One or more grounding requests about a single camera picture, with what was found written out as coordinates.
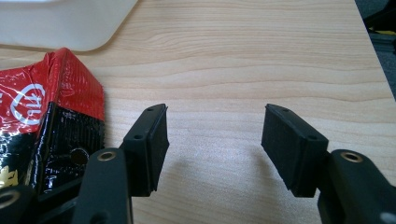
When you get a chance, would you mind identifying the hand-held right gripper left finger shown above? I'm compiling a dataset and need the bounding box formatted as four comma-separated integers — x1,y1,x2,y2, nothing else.
72,103,170,224

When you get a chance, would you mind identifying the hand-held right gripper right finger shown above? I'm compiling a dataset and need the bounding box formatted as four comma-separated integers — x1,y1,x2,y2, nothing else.
261,103,396,224

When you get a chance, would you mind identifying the red and black snack packet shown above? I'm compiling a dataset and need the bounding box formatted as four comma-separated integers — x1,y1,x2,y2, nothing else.
0,47,106,195

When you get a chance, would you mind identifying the white plastic tray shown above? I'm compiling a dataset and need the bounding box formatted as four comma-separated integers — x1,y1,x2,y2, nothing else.
0,0,139,52

